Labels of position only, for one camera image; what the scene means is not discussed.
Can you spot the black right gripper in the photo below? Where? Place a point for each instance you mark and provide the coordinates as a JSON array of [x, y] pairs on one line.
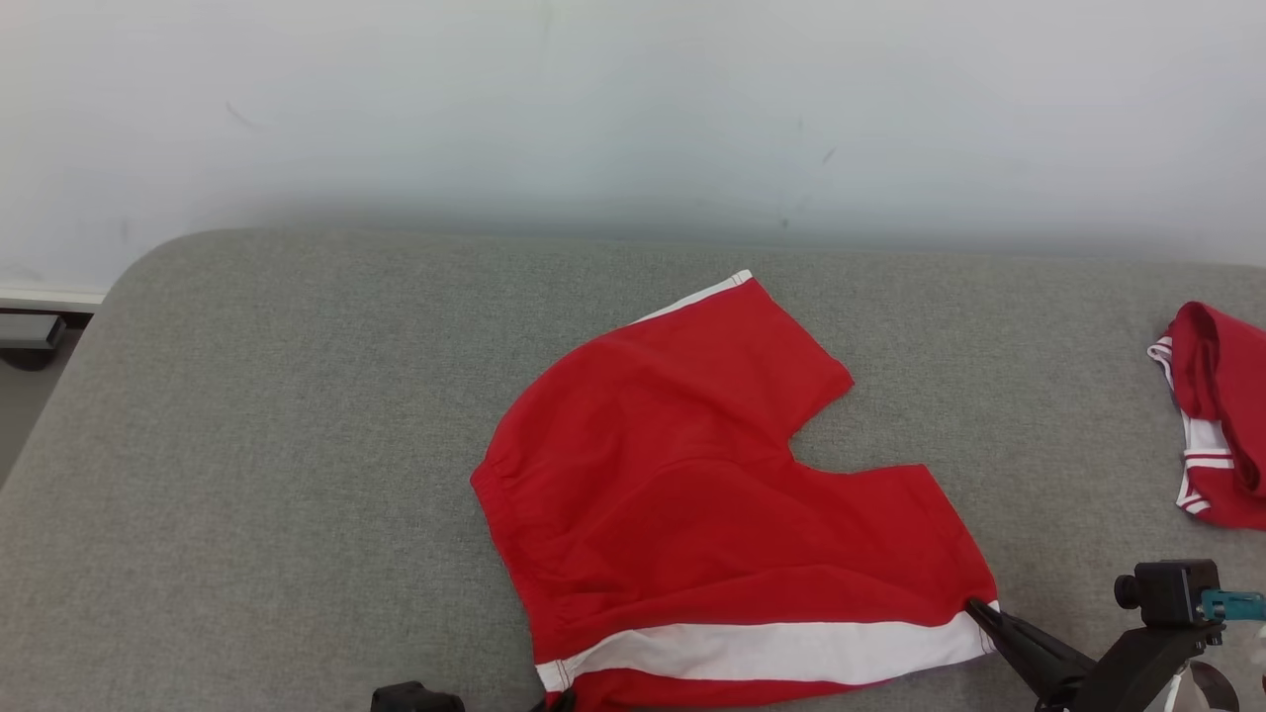
[[1128, 677]]

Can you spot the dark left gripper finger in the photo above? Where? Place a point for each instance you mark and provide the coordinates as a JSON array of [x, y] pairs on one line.
[[557, 702]]

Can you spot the red shorts with white stripe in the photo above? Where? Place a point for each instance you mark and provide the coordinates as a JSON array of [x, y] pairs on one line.
[[692, 494]]

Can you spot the red Bulls basketball jersey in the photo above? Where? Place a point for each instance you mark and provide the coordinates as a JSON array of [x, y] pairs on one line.
[[1226, 396]]

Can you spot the grey metal floor bar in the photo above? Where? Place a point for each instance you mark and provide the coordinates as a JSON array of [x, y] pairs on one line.
[[30, 331]]

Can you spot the white skirting board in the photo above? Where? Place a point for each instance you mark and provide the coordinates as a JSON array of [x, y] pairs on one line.
[[49, 300]]

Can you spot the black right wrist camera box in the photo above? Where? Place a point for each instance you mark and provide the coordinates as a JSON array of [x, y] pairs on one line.
[[1172, 593]]

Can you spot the teal right wrist camera connector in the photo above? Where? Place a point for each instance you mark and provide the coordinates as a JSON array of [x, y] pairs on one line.
[[1231, 603]]

